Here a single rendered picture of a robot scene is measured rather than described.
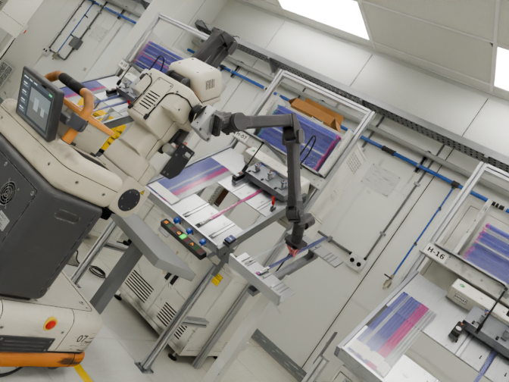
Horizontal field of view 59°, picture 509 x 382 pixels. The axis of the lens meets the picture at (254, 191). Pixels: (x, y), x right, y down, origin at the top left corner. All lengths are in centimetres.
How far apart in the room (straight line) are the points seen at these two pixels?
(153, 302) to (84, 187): 145
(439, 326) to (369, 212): 203
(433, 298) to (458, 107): 240
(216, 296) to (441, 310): 119
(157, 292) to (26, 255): 139
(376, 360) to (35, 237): 140
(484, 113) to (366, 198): 124
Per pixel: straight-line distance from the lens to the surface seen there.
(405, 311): 230
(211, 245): 237
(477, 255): 249
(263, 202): 265
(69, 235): 165
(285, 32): 545
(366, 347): 209
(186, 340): 273
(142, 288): 297
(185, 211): 256
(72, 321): 188
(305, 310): 417
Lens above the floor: 100
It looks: 2 degrees up
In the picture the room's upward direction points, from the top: 35 degrees clockwise
